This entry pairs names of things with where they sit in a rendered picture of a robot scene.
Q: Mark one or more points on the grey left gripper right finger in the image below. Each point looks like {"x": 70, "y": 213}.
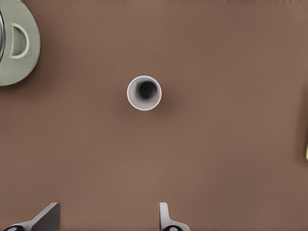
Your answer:
{"x": 164, "y": 216}

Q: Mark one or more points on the white IKEA cup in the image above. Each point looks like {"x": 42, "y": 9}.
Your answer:
{"x": 144, "y": 93}

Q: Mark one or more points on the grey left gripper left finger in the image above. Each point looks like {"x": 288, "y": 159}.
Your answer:
{"x": 45, "y": 217}

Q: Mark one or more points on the yellow-green object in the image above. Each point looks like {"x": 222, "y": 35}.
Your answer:
{"x": 307, "y": 150}

